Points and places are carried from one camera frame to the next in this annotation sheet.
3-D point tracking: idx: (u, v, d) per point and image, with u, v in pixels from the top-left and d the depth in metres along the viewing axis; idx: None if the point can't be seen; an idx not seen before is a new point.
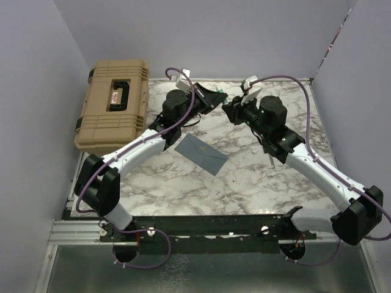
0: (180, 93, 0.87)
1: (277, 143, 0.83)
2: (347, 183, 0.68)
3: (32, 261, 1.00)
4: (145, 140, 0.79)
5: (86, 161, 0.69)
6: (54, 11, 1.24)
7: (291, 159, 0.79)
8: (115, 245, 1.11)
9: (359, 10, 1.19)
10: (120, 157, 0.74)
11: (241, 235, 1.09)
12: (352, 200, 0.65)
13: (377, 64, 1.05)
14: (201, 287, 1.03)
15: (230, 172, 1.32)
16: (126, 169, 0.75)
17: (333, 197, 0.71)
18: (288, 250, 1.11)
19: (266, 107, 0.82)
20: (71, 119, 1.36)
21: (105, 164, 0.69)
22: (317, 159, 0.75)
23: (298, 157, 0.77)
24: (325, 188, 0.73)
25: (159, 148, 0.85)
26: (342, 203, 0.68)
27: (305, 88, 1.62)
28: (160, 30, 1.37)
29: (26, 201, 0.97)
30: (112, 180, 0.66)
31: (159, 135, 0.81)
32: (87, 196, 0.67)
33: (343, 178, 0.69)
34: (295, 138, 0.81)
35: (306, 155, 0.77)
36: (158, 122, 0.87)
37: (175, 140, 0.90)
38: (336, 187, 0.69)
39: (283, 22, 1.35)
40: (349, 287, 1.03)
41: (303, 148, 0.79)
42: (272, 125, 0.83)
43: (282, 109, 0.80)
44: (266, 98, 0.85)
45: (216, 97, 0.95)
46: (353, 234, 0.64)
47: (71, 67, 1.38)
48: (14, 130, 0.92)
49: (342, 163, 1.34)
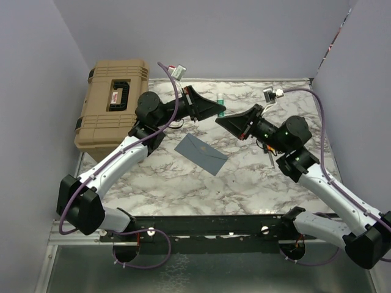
0: (152, 96, 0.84)
1: (291, 162, 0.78)
2: (363, 209, 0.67)
3: (32, 261, 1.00)
4: (123, 150, 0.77)
5: (62, 182, 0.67)
6: (54, 11, 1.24)
7: (305, 179, 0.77)
8: (115, 245, 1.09)
9: (360, 10, 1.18)
10: (98, 174, 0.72)
11: (241, 235, 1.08)
12: (367, 226, 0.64)
13: (377, 64, 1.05)
14: (201, 287, 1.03)
15: (230, 172, 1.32)
16: (107, 184, 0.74)
17: (347, 221, 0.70)
18: (288, 250, 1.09)
19: (291, 131, 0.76)
20: (71, 119, 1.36)
21: (82, 185, 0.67)
22: (332, 181, 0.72)
23: (312, 177, 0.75)
24: (339, 211, 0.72)
25: (143, 154, 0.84)
26: (357, 228, 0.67)
27: (305, 88, 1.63)
28: (161, 30, 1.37)
29: (26, 202, 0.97)
30: (91, 201, 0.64)
31: (139, 143, 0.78)
32: (70, 217, 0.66)
33: (358, 202, 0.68)
34: (310, 157, 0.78)
35: (321, 176, 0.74)
36: (138, 127, 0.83)
37: (157, 144, 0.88)
38: (352, 212, 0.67)
39: (283, 22, 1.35)
40: (349, 287, 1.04)
41: (318, 169, 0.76)
42: (292, 146, 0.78)
43: (308, 134, 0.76)
44: (292, 119, 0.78)
45: (211, 107, 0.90)
46: (366, 259, 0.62)
47: (71, 67, 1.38)
48: (14, 131, 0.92)
49: (342, 163, 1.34)
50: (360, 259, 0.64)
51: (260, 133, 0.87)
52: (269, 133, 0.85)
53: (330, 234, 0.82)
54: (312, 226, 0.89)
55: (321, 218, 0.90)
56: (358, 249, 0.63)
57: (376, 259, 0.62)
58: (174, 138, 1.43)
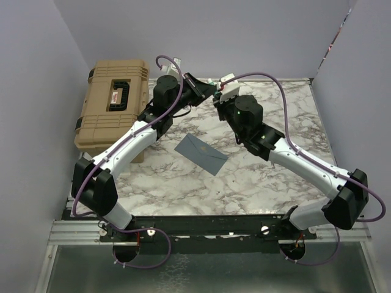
0: (170, 79, 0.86)
1: (258, 141, 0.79)
2: (332, 171, 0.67)
3: (32, 261, 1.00)
4: (134, 134, 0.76)
5: (77, 165, 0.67)
6: (54, 11, 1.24)
7: (274, 155, 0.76)
8: (115, 245, 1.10)
9: (360, 10, 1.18)
10: (110, 157, 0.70)
11: (241, 235, 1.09)
12: (339, 187, 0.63)
13: (377, 64, 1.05)
14: (201, 287, 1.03)
15: (230, 172, 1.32)
16: (119, 166, 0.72)
17: (321, 187, 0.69)
18: (288, 250, 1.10)
19: (241, 108, 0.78)
20: (71, 119, 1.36)
21: (96, 166, 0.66)
22: (299, 152, 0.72)
23: (280, 152, 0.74)
24: (313, 179, 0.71)
25: (152, 138, 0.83)
26: (330, 192, 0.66)
27: (305, 88, 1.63)
28: (161, 30, 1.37)
29: (26, 202, 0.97)
30: (105, 182, 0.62)
31: (149, 126, 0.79)
32: (85, 199, 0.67)
33: (327, 166, 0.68)
34: (275, 133, 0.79)
35: (289, 149, 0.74)
36: (148, 112, 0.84)
37: (165, 129, 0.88)
38: (323, 176, 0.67)
39: (283, 22, 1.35)
40: (349, 287, 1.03)
41: (284, 143, 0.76)
42: (251, 124, 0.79)
43: (258, 107, 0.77)
44: (241, 98, 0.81)
45: (208, 88, 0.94)
46: (347, 220, 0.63)
47: (71, 67, 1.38)
48: (14, 131, 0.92)
49: (342, 163, 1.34)
50: (340, 220, 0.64)
51: (226, 115, 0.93)
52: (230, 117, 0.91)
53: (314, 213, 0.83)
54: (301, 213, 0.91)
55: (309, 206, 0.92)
56: (336, 212, 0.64)
57: (353, 217, 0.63)
58: (174, 138, 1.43)
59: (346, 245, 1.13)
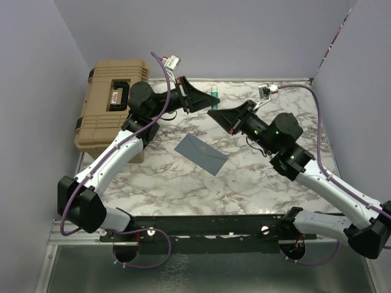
0: (143, 86, 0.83)
1: (286, 161, 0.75)
2: (365, 202, 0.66)
3: (32, 261, 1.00)
4: (118, 146, 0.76)
5: (60, 184, 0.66)
6: (54, 11, 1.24)
7: (302, 178, 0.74)
8: (115, 244, 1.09)
9: (360, 10, 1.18)
10: (94, 173, 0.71)
11: (241, 235, 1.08)
12: (372, 220, 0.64)
13: (377, 65, 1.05)
14: (201, 287, 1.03)
15: (230, 172, 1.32)
16: (105, 181, 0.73)
17: (349, 215, 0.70)
18: (288, 250, 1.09)
19: (283, 129, 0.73)
20: (71, 119, 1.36)
21: (80, 184, 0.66)
22: (330, 177, 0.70)
23: (311, 175, 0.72)
24: (340, 206, 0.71)
25: (138, 148, 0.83)
26: (360, 222, 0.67)
27: (305, 88, 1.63)
28: (161, 29, 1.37)
29: (25, 202, 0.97)
30: (90, 200, 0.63)
31: (133, 136, 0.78)
32: (71, 218, 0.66)
33: (359, 196, 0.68)
34: (303, 154, 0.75)
35: (319, 173, 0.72)
36: (131, 119, 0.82)
37: (152, 136, 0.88)
38: (354, 206, 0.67)
39: (283, 22, 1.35)
40: (349, 287, 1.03)
41: (315, 166, 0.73)
42: (286, 144, 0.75)
43: (299, 130, 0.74)
44: (281, 116, 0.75)
45: (206, 99, 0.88)
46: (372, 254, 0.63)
47: (71, 67, 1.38)
48: (14, 131, 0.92)
49: (342, 163, 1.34)
50: (365, 251, 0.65)
51: (253, 129, 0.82)
52: (259, 130, 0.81)
53: (330, 228, 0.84)
54: (311, 224, 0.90)
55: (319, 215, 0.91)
56: (359, 247, 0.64)
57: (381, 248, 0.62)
58: (174, 138, 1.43)
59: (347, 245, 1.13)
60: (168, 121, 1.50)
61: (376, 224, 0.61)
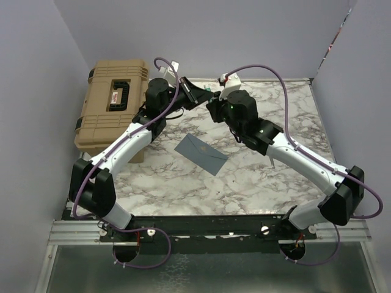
0: (162, 81, 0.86)
1: (256, 136, 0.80)
2: (330, 168, 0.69)
3: (32, 261, 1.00)
4: (130, 135, 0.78)
5: (74, 166, 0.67)
6: (54, 11, 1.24)
7: (272, 151, 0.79)
8: (115, 245, 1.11)
9: (359, 10, 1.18)
10: (108, 157, 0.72)
11: (241, 235, 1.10)
12: (336, 184, 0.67)
13: (379, 64, 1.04)
14: (201, 287, 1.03)
15: (230, 172, 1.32)
16: (118, 166, 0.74)
17: (319, 183, 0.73)
18: (288, 250, 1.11)
19: (234, 102, 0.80)
20: (71, 119, 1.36)
21: (95, 166, 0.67)
22: (298, 147, 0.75)
23: (279, 147, 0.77)
24: (310, 175, 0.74)
25: (148, 139, 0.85)
26: (328, 188, 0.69)
27: (305, 88, 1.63)
28: (161, 29, 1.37)
29: (25, 202, 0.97)
30: (105, 180, 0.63)
31: (145, 127, 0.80)
32: (84, 201, 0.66)
33: (325, 163, 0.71)
34: (273, 128, 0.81)
35: (288, 144, 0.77)
36: (141, 114, 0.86)
37: (159, 130, 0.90)
38: (321, 173, 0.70)
39: (283, 22, 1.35)
40: (350, 287, 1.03)
41: (283, 138, 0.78)
42: (245, 118, 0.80)
43: (250, 100, 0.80)
44: (232, 93, 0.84)
45: (202, 94, 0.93)
46: (341, 219, 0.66)
47: (71, 67, 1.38)
48: (14, 131, 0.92)
49: (342, 163, 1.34)
50: (336, 217, 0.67)
51: (223, 114, 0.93)
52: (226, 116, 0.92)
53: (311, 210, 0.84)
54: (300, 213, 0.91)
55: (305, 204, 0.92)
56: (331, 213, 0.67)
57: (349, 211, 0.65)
58: (174, 138, 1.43)
59: (347, 245, 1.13)
60: (167, 121, 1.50)
61: (341, 187, 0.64)
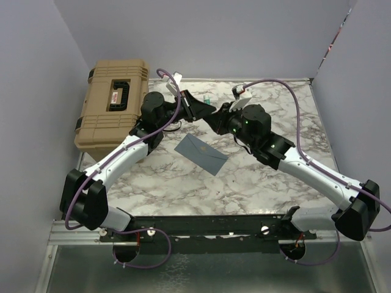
0: (158, 94, 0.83)
1: (267, 151, 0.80)
2: (344, 182, 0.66)
3: (32, 262, 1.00)
4: (126, 148, 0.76)
5: (68, 176, 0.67)
6: (54, 11, 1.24)
7: (283, 165, 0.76)
8: (115, 245, 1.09)
9: (360, 10, 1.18)
10: (102, 168, 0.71)
11: (241, 235, 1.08)
12: (352, 199, 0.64)
13: (378, 64, 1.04)
14: (201, 287, 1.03)
15: (230, 172, 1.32)
16: (111, 178, 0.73)
17: (332, 198, 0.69)
18: (288, 250, 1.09)
19: (249, 118, 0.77)
20: (71, 119, 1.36)
21: (89, 178, 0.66)
22: (310, 162, 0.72)
23: (291, 161, 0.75)
24: (323, 190, 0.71)
25: (144, 153, 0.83)
26: (343, 203, 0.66)
27: (305, 88, 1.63)
28: (161, 29, 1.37)
29: (25, 202, 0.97)
30: (98, 193, 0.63)
31: (141, 140, 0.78)
32: (75, 213, 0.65)
33: (338, 177, 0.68)
34: (285, 143, 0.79)
35: (299, 159, 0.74)
36: (138, 127, 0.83)
37: (156, 144, 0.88)
38: (335, 187, 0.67)
39: (283, 22, 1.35)
40: (349, 287, 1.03)
41: (295, 152, 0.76)
42: (259, 133, 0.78)
43: (266, 116, 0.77)
44: (247, 107, 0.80)
45: (203, 109, 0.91)
46: (357, 235, 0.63)
47: (71, 67, 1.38)
48: (14, 131, 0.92)
49: (342, 163, 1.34)
50: (351, 234, 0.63)
51: (231, 127, 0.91)
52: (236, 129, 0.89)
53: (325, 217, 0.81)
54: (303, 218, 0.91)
55: (312, 209, 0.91)
56: (346, 230, 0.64)
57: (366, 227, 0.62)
58: (174, 138, 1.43)
59: (347, 246, 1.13)
60: None
61: (355, 202, 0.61)
